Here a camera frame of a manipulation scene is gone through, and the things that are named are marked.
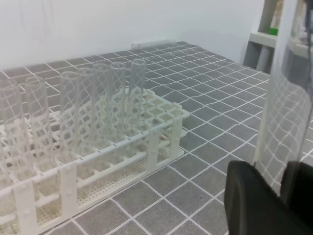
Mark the white plastic test tube rack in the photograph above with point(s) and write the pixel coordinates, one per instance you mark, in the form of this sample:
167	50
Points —
35	205

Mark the clear test tube in rack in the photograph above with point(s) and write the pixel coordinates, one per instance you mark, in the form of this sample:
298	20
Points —
118	100
103	96
69	106
86	111
37	103
15	129
135	94

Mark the clear tube at table edge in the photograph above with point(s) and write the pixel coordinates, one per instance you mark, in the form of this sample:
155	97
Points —
143	45

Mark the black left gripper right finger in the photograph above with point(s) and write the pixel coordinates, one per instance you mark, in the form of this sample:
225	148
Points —
297	189

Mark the green bottle cap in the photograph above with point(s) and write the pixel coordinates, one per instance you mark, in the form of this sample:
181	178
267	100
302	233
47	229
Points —
273	31

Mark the clear glass test tube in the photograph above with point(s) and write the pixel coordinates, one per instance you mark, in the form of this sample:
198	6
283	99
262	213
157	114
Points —
289	100

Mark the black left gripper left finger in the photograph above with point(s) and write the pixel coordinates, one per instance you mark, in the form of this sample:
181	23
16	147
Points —
253	208

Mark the grey checked tablecloth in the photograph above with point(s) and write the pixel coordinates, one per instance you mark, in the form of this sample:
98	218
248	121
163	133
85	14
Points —
225	101

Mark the white shelf unit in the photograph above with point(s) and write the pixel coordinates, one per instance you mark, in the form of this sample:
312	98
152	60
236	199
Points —
261	46

